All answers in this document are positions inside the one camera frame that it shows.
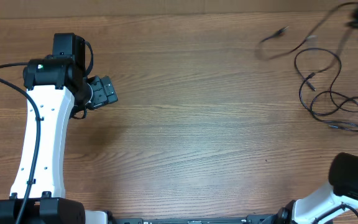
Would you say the black USB cable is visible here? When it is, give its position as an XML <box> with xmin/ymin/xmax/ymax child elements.
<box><xmin>293</xmin><ymin>47</ymin><xmax>358</xmax><ymax>133</ymax></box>
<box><xmin>255</xmin><ymin>1</ymin><xmax>358</xmax><ymax>82</ymax></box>

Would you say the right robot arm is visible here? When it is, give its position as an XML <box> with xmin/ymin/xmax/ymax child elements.
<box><xmin>262</xmin><ymin>2</ymin><xmax>358</xmax><ymax>223</ymax></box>

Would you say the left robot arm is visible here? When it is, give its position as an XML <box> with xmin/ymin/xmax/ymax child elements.
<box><xmin>0</xmin><ymin>33</ymin><xmax>117</xmax><ymax>223</ymax></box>

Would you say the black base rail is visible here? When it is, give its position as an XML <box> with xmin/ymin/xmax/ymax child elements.
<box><xmin>85</xmin><ymin>210</ymin><xmax>290</xmax><ymax>224</ymax></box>

